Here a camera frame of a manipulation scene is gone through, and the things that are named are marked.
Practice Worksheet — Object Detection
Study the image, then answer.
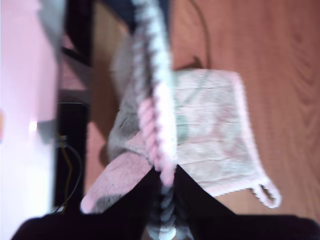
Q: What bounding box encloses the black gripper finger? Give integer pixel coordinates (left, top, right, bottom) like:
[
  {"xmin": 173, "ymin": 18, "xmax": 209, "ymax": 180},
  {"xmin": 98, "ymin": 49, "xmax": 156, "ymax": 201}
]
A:
[
  {"xmin": 82, "ymin": 169, "xmax": 161, "ymax": 240},
  {"xmin": 159, "ymin": 0, "xmax": 173, "ymax": 14},
  {"xmin": 103, "ymin": 0, "xmax": 138, "ymax": 31},
  {"xmin": 173, "ymin": 164, "xmax": 258, "ymax": 240}
]

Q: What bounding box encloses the fluffy white green tea towel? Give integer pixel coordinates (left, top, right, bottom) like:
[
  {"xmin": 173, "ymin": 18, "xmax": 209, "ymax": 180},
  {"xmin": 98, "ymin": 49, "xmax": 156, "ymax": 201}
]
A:
[{"xmin": 79, "ymin": 0, "xmax": 282, "ymax": 240}]

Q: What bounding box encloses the black case under table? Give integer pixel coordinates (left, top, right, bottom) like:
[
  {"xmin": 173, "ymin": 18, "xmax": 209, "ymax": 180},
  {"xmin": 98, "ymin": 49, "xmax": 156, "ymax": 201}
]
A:
[{"xmin": 55, "ymin": 101, "xmax": 89, "ymax": 210}]

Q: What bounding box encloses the white board with black print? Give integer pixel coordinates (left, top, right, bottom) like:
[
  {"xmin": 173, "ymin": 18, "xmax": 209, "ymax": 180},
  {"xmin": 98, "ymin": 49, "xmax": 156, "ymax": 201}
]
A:
[{"xmin": 0, "ymin": 0, "xmax": 62, "ymax": 213}]

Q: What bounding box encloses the black frame under table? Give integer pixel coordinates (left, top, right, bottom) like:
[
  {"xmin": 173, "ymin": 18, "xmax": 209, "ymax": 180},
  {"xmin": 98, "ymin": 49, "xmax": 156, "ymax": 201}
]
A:
[{"xmin": 61, "ymin": 0, "xmax": 94, "ymax": 66}]

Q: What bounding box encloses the black cable with plug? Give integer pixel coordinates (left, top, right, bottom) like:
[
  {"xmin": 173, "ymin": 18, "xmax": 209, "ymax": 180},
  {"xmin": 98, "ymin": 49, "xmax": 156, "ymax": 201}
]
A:
[{"xmin": 184, "ymin": 0, "xmax": 214, "ymax": 71}]

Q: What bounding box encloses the thin yellow cable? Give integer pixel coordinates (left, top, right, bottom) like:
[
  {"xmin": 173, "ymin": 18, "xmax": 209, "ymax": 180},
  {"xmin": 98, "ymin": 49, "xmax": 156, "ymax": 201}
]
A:
[{"xmin": 57, "ymin": 136, "xmax": 74, "ymax": 210}]

